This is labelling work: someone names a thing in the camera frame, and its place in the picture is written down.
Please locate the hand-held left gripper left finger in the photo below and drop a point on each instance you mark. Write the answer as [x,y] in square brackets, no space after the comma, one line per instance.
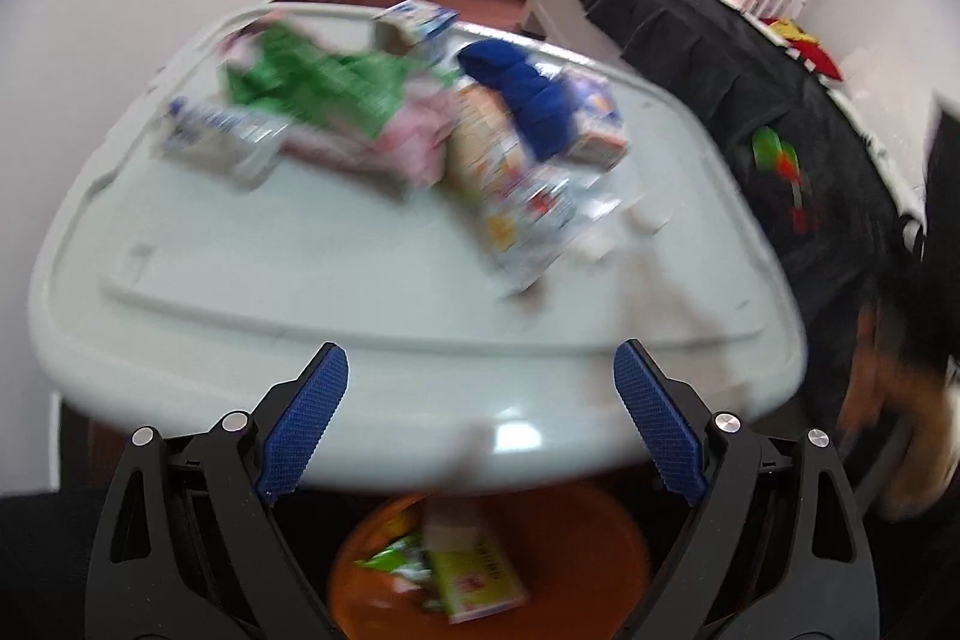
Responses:
[304,430]

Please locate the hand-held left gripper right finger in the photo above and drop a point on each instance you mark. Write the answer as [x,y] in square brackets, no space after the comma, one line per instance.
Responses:
[660,422]

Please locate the orange plastic basin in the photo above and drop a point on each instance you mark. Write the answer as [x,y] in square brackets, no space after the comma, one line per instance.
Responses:
[570,550]

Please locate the small green packet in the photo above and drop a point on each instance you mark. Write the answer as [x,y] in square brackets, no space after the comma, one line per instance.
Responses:
[390,561]

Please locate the yellow-green box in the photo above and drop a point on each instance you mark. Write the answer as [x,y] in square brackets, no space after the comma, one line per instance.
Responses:
[469,572]

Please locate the beige colourful snack packet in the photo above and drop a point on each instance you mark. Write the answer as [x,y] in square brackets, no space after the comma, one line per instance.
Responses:
[495,190]

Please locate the pink packet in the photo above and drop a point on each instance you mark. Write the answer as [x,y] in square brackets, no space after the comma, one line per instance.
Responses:
[405,145]

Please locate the purple and orange box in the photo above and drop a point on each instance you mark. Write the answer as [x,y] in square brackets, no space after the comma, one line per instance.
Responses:
[596,123]

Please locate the white and blue wrapper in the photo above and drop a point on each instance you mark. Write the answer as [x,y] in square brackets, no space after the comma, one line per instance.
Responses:
[217,130]

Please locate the green snack packet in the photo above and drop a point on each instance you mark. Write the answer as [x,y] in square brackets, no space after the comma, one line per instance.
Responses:
[315,78]

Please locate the blue bag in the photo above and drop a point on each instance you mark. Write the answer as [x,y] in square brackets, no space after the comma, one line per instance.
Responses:
[525,93]

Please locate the blue and white carton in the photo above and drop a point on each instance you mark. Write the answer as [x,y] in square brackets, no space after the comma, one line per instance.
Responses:
[420,21]

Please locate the person's right hand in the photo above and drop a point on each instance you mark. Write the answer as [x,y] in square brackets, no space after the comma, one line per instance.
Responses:
[896,400]

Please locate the black and white blanket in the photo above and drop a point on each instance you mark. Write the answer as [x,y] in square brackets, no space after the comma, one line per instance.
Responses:
[862,123]

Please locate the pale plastic storage box lid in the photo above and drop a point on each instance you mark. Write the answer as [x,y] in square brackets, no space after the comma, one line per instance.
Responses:
[300,272]

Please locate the green and red toy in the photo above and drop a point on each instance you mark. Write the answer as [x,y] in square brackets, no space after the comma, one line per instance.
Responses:
[780,160]

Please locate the red and yellow plush toy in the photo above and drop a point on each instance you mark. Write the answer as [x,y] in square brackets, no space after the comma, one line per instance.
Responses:
[806,48]

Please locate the black covered bed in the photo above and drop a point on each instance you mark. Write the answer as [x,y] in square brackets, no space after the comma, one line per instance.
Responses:
[690,40]

